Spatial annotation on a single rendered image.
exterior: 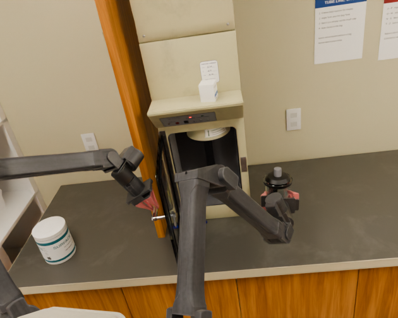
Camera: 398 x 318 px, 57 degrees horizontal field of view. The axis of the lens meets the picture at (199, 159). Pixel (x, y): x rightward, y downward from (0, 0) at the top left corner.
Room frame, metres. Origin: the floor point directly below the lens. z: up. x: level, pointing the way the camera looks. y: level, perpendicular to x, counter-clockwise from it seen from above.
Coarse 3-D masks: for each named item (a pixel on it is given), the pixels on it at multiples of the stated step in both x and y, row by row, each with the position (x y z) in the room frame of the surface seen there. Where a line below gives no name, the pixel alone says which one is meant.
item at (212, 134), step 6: (192, 132) 1.28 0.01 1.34; (198, 132) 1.26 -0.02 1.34; (204, 132) 1.25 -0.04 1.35; (210, 132) 1.25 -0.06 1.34; (216, 132) 1.25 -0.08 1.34; (222, 132) 1.26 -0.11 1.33; (192, 138) 1.27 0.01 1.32; (198, 138) 1.25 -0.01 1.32; (204, 138) 1.24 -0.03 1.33; (210, 138) 1.24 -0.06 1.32; (216, 138) 1.24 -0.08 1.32
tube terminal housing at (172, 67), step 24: (144, 48) 1.24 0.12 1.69; (168, 48) 1.24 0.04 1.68; (192, 48) 1.23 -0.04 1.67; (216, 48) 1.22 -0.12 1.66; (168, 72) 1.24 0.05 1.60; (192, 72) 1.23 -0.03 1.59; (168, 96) 1.24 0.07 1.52; (240, 120) 1.21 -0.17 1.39; (168, 144) 1.24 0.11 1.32; (240, 144) 1.21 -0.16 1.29; (240, 168) 1.21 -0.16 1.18; (216, 216) 1.23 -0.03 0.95
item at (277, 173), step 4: (276, 168) 1.12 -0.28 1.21; (280, 168) 1.12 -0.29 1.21; (272, 172) 1.15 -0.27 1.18; (276, 172) 1.11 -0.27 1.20; (280, 172) 1.11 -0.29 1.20; (284, 172) 1.14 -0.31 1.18; (268, 176) 1.12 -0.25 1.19; (272, 176) 1.12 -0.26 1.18; (276, 176) 1.11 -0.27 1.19; (280, 176) 1.11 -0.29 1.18; (284, 176) 1.11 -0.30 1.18; (288, 176) 1.11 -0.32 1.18; (268, 180) 1.10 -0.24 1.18; (272, 180) 1.09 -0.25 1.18; (276, 180) 1.09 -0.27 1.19; (280, 180) 1.09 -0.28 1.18; (284, 180) 1.09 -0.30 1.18; (288, 180) 1.09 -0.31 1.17; (276, 184) 1.08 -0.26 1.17; (280, 184) 1.08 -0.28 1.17
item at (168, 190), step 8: (168, 176) 1.16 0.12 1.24; (168, 184) 1.11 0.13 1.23; (160, 192) 0.93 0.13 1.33; (168, 192) 1.06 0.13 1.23; (168, 200) 1.02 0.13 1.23; (176, 208) 1.19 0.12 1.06; (176, 216) 1.13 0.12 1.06; (168, 224) 0.93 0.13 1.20; (176, 232) 1.04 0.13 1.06; (176, 240) 0.99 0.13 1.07; (176, 248) 0.95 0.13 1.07; (176, 256) 0.93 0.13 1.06
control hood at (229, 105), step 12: (192, 96) 1.22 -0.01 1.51; (228, 96) 1.16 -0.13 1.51; (240, 96) 1.15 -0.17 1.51; (156, 108) 1.17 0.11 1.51; (168, 108) 1.15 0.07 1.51; (180, 108) 1.13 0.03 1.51; (192, 108) 1.12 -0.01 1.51; (204, 108) 1.11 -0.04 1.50; (216, 108) 1.11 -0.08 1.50; (228, 108) 1.11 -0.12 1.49; (240, 108) 1.12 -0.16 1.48; (156, 120) 1.16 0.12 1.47
